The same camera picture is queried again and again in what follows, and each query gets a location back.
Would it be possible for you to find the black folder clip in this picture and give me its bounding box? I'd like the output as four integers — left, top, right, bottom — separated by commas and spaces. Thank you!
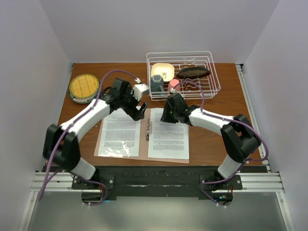
145, 118, 153, 141

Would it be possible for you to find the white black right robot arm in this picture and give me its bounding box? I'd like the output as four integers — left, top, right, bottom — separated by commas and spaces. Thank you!
161, 93, 261, 189

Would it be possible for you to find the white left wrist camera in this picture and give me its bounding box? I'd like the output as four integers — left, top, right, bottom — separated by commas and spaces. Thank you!
133, 84, 149, 101

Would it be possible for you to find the dark brown oval plate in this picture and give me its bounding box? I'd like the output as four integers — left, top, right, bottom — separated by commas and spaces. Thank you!
176, 67, 211, 79

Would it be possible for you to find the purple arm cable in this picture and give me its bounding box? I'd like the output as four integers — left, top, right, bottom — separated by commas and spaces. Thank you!
172, 80, 270, 206
38, 69, 141, 206

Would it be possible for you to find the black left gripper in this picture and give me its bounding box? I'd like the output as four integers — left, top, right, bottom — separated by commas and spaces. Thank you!
120, 87, 148, 121

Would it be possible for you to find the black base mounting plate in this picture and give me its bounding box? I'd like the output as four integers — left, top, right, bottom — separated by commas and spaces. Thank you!
40, 165, 268, 207

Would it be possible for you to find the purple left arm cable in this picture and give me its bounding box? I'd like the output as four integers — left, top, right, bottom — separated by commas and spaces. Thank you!
38, 69, 141, 206

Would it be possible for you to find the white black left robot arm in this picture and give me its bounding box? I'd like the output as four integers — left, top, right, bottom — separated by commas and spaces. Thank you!
43, 78, 149, 189

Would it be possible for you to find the cream square bowl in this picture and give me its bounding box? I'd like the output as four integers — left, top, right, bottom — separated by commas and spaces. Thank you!
150, 63, 175, 82

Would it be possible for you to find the white wire dish rack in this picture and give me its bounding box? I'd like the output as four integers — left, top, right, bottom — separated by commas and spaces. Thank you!
146, 51, 221, 101

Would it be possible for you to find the pink cup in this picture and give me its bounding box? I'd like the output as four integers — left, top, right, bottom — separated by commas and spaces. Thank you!
167, 79, 180, 93

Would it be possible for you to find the pink file folder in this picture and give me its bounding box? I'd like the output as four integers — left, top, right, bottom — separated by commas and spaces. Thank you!
93, 107, 190, 164

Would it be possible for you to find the dark green mug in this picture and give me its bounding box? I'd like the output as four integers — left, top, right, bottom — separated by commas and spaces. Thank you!
150, 75, 165, 92

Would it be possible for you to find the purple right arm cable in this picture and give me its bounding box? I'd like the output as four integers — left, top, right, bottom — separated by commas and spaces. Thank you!
172, 80, 270, 206

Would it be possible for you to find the printed paper document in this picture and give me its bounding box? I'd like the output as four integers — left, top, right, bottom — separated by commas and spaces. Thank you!
94, 109, 141, 159
148, 108, 189, 163

